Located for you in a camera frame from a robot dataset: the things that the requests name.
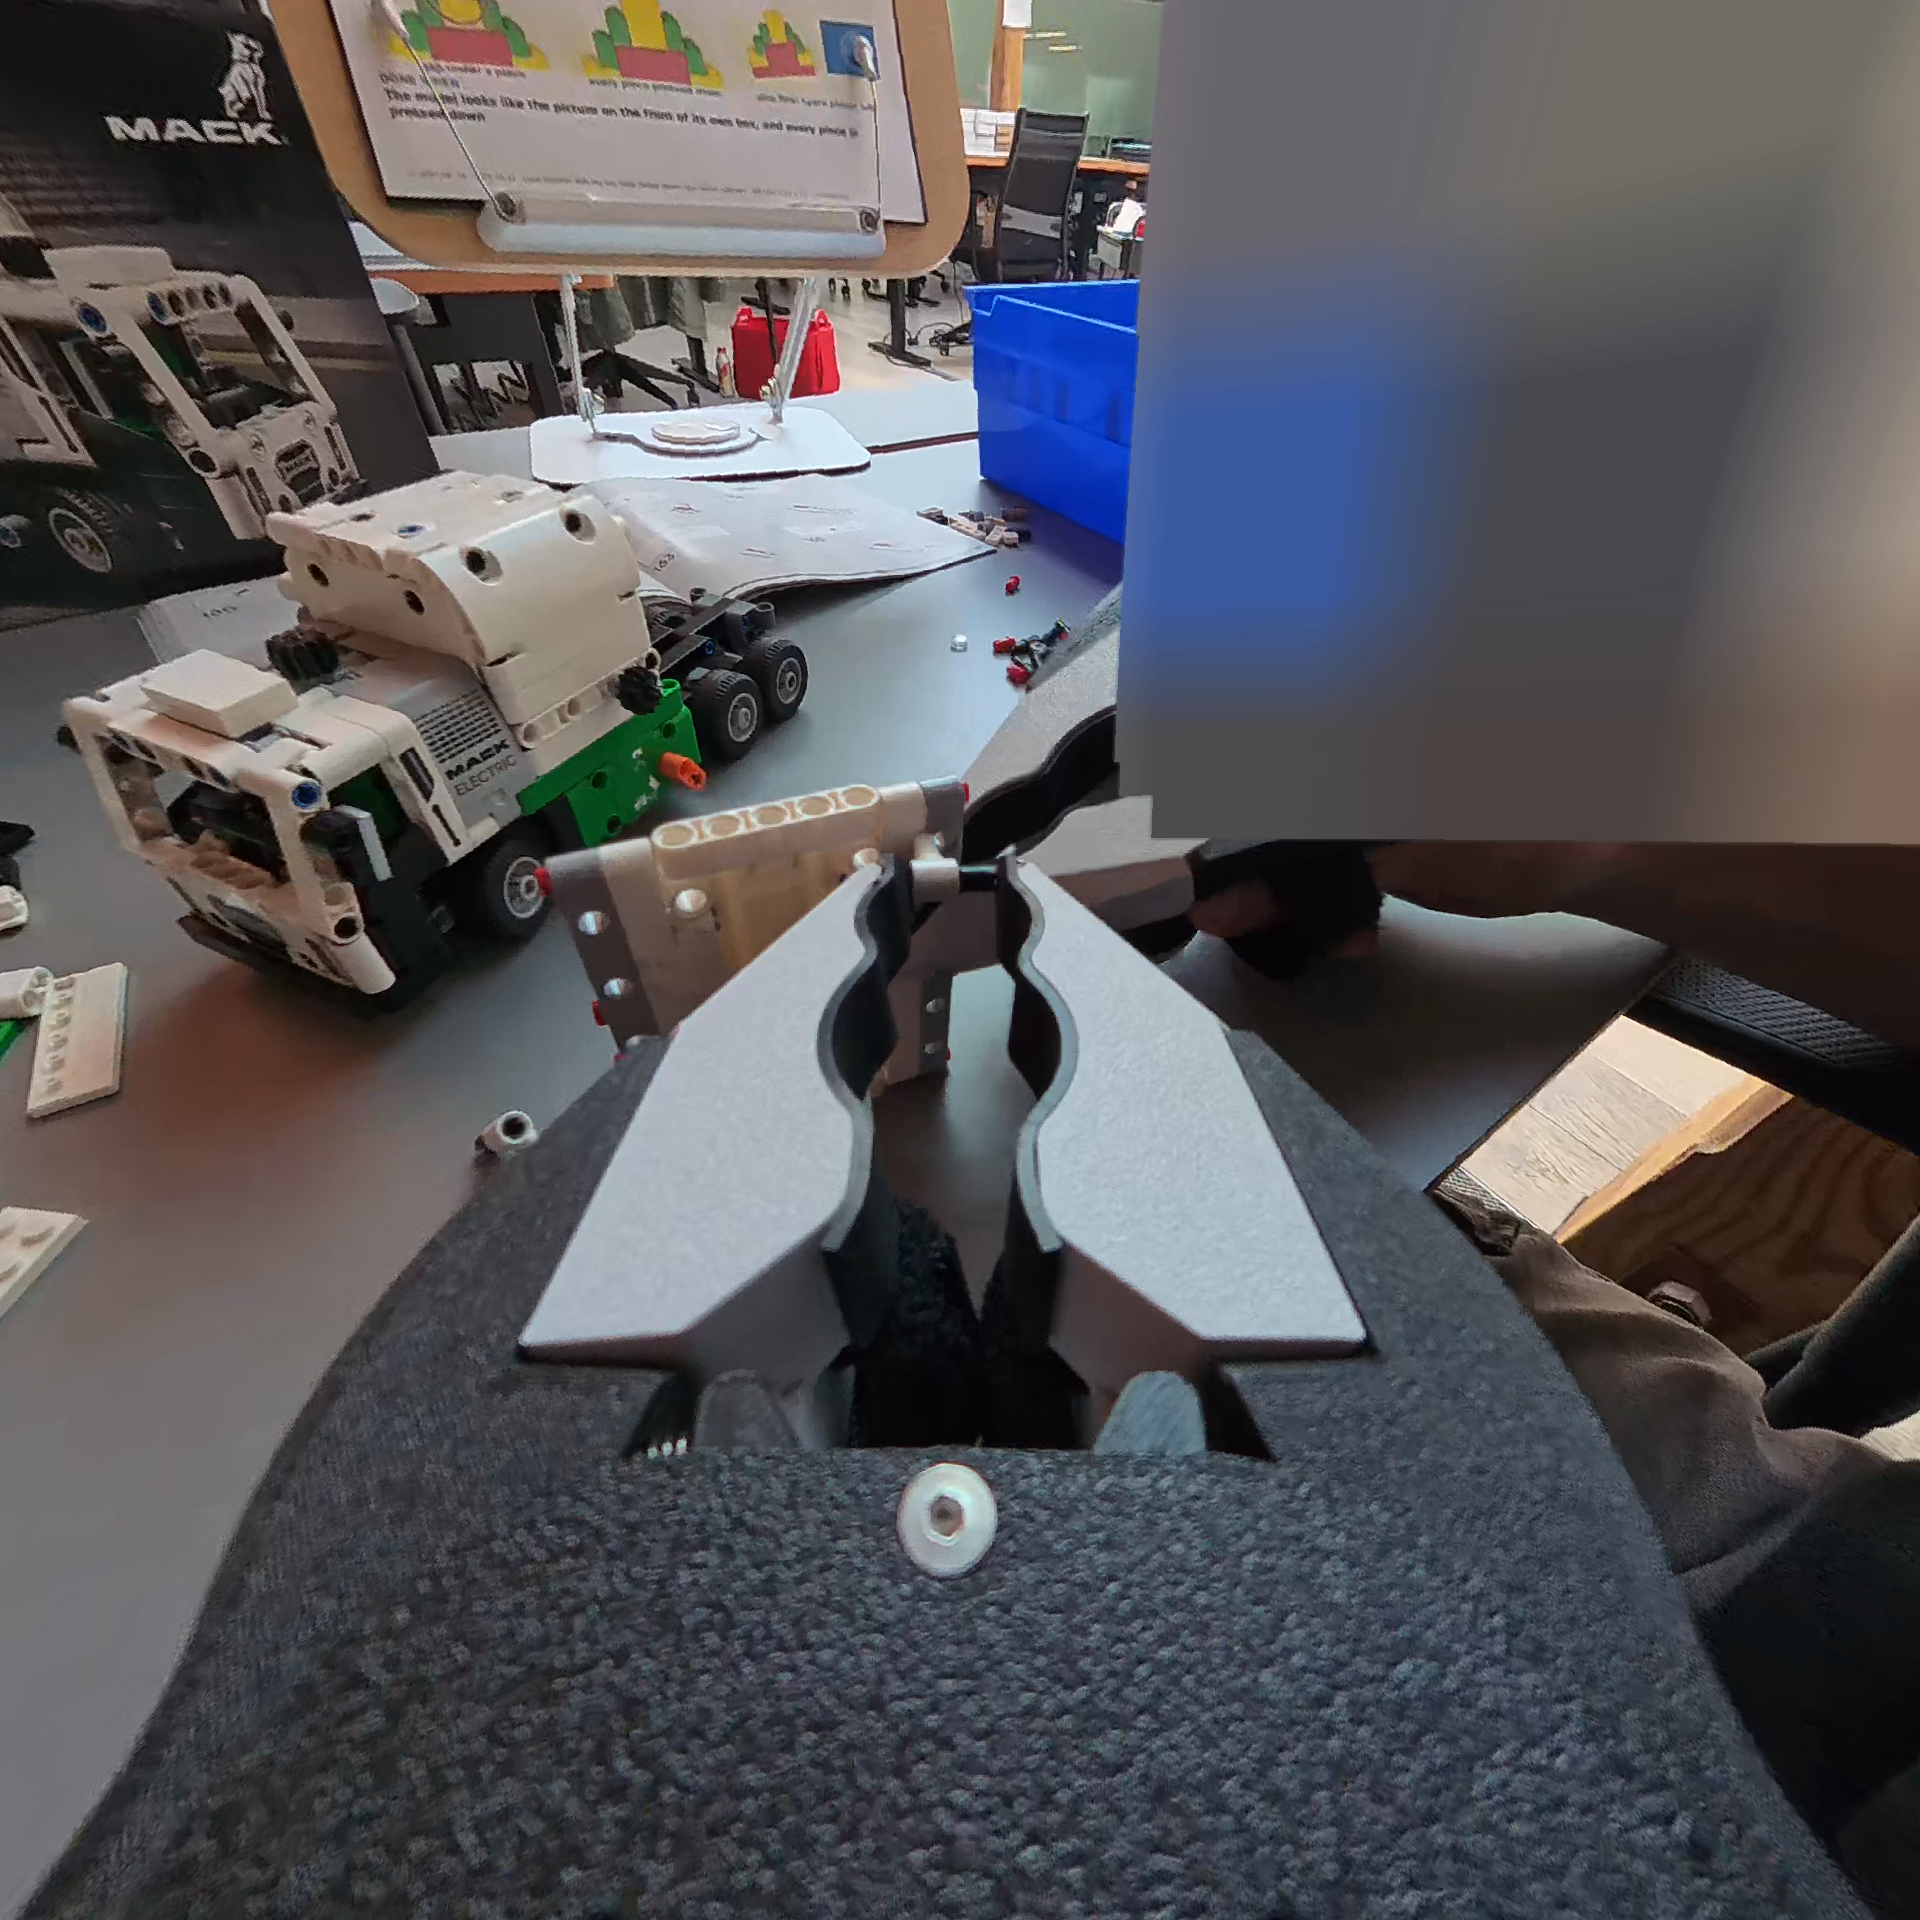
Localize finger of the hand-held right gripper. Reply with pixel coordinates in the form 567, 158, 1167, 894
1035, 803, 1201, 964
959, 591, 1125, 864

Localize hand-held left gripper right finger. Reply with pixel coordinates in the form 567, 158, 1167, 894
996, 854, 1371, 1431

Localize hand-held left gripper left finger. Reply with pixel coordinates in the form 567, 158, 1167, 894
517, 861, 917, 1419

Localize grey and tan lego panel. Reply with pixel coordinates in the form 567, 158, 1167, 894
543, 780, 974, 1086

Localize lego instruction booklet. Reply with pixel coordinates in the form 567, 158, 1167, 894
141, 478, 998, 670

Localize white and green lego truck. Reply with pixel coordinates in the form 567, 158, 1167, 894
60, 468, 812, 1009

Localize short white lego plate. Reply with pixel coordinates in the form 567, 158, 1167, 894
28, 959, 131, 1119

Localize long white lego plate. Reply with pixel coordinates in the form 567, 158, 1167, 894
0, 1204, 88, 1321

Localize black lego set box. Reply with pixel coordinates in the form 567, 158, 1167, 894
0, 0, 436, 633

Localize blue plastic bin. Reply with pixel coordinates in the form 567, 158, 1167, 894
965, 276, 1142, 544

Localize red container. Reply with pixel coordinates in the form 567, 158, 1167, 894
729, 300, 840, 400

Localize wooden panel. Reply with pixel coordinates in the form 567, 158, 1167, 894
1559, 1088, 1920, 1352

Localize person's dark trousers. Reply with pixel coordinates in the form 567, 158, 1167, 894
1431, 1171, 1920, 1920

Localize black office chair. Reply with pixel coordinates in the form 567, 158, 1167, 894
972, 107, 1093, 287

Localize wooden instruction sheet stand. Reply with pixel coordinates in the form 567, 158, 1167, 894
270, 0, 974, 489

